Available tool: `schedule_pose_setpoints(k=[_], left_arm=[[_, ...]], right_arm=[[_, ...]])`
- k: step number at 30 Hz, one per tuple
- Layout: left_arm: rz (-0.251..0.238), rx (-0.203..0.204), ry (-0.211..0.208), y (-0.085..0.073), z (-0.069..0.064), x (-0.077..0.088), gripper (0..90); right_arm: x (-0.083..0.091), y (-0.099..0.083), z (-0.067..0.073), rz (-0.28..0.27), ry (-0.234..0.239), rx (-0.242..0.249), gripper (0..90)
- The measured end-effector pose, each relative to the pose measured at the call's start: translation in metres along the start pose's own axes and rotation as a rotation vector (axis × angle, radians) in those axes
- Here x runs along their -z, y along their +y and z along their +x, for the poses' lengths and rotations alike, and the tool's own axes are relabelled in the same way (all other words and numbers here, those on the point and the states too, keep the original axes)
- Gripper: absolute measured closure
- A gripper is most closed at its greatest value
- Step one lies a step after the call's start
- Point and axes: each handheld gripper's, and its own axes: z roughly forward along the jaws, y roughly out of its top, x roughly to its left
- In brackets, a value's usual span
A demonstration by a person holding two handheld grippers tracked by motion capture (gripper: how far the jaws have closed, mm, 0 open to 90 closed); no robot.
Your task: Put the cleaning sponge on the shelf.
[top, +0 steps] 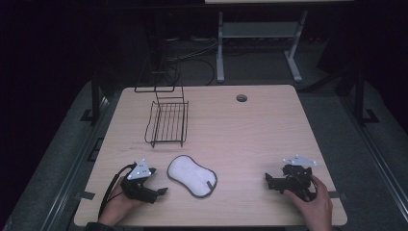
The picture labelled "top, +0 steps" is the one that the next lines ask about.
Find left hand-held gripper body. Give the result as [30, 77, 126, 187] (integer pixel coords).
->
[119, 158, 159, 205]

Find black wire rack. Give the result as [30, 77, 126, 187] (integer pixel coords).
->
[134, 38, 190, 149]

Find grey metal table frame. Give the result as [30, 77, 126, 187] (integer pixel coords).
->
[216, 9, 310, 84]

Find person's right hand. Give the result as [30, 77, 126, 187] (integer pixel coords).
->
[283, 174, 334, 231]

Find dark sleeve cuff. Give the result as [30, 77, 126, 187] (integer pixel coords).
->
[84, 221, 115, 231]

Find black floor cables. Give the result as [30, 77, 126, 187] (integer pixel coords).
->
[165, 37, 222, 87]

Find black metal post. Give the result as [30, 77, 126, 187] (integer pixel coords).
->
[80, 71, 109, 123]
[350, 68, 380, 126]

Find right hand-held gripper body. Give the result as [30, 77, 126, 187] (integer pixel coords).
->
[272, 154, 319, 202]

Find person's left hand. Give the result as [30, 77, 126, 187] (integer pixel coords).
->
[98, 177, 146, 228]

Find white sponge with grey edge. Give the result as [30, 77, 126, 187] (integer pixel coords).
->
[166, 154, 218, 199]

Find black cable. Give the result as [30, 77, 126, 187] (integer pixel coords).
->
[97, 163, 138, 219]

